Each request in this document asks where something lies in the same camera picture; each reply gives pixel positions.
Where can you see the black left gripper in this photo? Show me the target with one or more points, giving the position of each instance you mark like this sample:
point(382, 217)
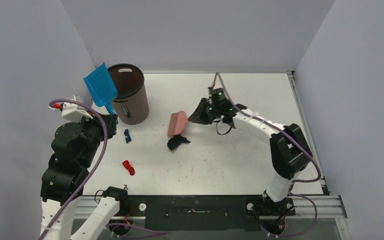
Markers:
point(110, 120)

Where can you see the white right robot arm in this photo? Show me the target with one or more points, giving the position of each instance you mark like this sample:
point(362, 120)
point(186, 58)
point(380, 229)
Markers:
point(290, 153)

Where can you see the blue scrap table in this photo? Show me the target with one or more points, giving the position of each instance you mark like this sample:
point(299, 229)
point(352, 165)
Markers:
point(127, 136)

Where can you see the pink hand brush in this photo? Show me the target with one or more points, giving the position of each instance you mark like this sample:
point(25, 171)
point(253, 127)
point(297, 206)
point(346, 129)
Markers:
point(177, 123)

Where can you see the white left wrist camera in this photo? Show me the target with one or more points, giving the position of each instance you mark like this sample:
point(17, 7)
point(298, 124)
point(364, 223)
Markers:
point(73, 112)

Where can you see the black scrap edge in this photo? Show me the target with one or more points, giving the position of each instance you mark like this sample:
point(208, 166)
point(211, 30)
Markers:
point(175, 141)

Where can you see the aluminium front rail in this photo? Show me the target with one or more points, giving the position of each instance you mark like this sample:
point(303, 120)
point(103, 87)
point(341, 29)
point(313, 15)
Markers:
point(327, 206)

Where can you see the blue dustpan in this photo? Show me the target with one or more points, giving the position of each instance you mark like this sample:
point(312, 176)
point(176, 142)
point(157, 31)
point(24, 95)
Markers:
point(101, 88)

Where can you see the red paper scrap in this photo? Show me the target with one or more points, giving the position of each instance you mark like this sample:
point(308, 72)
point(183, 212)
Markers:
point(127, 165)

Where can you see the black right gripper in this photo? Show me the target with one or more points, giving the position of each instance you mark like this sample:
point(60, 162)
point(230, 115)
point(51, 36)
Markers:
point(204, 111)

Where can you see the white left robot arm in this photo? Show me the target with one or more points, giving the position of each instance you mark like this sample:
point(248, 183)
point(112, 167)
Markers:
point(75, 145)

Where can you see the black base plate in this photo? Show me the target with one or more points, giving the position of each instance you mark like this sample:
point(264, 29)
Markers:
point(204, 212)

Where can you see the brown waste bin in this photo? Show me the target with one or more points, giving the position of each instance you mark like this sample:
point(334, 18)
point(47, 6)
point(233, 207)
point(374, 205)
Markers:
point(131, 103)

